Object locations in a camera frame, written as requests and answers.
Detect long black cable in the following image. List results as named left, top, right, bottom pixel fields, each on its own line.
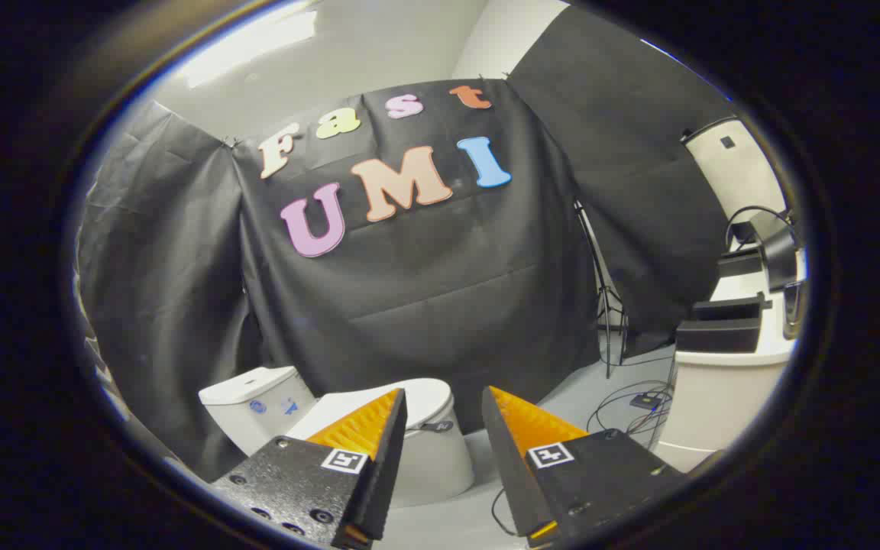
left=490, top=489, right=519, bottom=537

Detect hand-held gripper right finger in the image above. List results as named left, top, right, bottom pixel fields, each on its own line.
left=481, top=386, right=687, bottom=547

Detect black backdrop cloth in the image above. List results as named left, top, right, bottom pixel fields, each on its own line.
left=77, top=8, right=731, bottom=482

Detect wide black box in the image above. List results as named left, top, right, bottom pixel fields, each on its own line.
left=675, top=317, right=762, bottom=354

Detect white toilet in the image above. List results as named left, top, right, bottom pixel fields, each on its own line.
left=198, top=367, right=476, bottom=509

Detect white round table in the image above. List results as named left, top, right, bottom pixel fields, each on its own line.
left=654, top=267, right=797, bottom=471

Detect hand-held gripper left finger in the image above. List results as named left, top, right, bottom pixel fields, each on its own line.
left=211, top=388, right=409, bottom=550

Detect flat black box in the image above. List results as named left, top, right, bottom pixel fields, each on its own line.
left=692, top=293, right=773, bottom=322

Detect white toilet lid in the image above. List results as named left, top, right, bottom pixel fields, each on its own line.
left=287, top=378, right=456, bottom=442

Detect black tripod stand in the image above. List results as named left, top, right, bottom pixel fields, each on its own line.
left=574, top=199, right=629, bottom=380

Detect dark monitor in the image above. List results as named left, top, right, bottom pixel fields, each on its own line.
left=748, top=210, right=800, bottom=293

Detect tangled black cables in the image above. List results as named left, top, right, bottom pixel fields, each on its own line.
left=585, top=357, right=678, bottom=453

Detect small black case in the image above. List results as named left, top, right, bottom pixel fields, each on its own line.
left=717, top=248, right=763, bottom=278

